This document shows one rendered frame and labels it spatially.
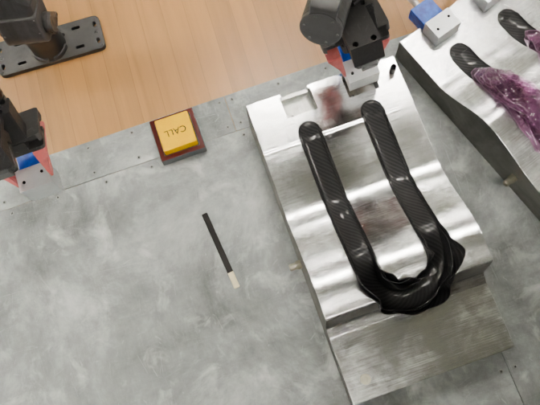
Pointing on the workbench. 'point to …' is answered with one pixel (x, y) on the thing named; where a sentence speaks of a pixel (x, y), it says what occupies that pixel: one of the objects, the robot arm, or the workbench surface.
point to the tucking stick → (220, 251)
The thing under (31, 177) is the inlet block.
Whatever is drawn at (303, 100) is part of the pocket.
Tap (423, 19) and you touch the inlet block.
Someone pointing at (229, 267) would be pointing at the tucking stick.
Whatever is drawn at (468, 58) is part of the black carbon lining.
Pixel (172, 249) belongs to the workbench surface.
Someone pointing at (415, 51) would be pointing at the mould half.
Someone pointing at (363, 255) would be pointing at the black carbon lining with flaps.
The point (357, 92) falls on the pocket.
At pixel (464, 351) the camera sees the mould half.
